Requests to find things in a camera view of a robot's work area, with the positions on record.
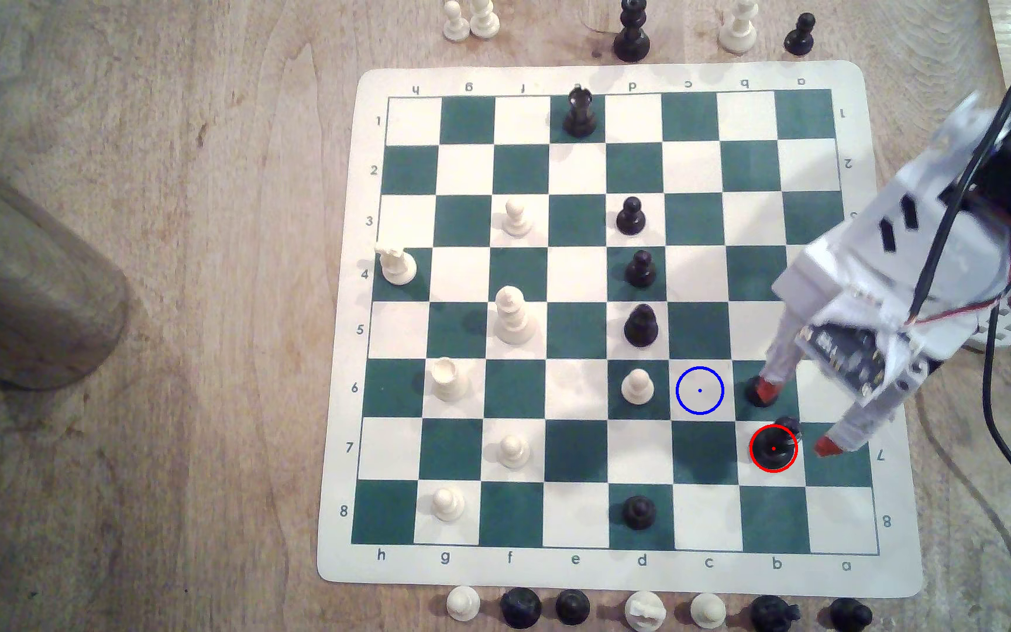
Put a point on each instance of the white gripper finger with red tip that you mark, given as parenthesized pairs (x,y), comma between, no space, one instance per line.
(782,351)
(865,426)

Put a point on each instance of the tall black chess piece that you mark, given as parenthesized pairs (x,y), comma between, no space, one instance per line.
(631,39)
(773,449)

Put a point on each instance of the black chess pawn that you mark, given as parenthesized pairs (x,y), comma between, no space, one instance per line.
(631,218)
(640,513)
(641,270)
(752,391)
(572,607)
(799,37)
(849,615)

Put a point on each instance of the black chess bishop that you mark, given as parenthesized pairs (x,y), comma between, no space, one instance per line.
(641,326)

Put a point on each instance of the white chess pawn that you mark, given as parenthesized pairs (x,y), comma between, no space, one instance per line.
(463,604)
(639,388)
(517,219)
(456,26)
(707,611)
(514,452)
(447,505)

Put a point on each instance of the black chess knight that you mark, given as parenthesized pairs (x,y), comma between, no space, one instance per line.
(775,615)

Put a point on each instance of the green and white chess mat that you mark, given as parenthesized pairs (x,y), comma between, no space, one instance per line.
(576,281)

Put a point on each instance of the tall white chess piece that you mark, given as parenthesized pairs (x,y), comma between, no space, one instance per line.
(514,320)

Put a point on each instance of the white chess knight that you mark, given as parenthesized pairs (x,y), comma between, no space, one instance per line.
(398,265)
(646,612)

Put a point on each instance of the black chess rook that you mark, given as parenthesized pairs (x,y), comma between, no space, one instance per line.
(579,116)

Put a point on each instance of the white chess rook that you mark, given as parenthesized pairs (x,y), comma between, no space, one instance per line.
(448,381)

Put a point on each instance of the camera circuit board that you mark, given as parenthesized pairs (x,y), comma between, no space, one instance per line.
(848,355)

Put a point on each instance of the brown cylindrical post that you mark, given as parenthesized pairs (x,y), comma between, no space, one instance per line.
(23,281)

